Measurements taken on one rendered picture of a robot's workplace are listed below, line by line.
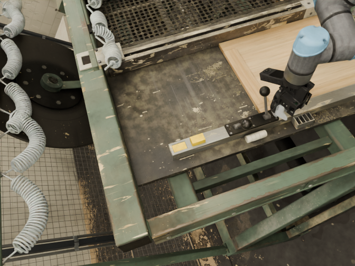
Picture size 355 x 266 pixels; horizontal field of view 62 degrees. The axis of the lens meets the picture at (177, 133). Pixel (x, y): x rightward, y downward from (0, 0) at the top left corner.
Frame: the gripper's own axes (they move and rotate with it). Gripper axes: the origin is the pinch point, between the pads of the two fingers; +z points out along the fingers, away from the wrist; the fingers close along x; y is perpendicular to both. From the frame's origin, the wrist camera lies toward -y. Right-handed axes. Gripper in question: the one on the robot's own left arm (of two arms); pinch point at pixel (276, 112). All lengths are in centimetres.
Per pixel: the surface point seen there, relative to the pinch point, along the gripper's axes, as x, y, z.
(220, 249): -29, 11, 103
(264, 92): 1.4, -7.3, -3.1
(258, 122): -3.4, -3.6, 7.0
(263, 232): -5, 21, 92
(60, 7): -21, -142, 21
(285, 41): 40.3, -27.3, 10.4
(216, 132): -17.4, -10.8, 8.0
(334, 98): 26.9, 7.5, 8.0
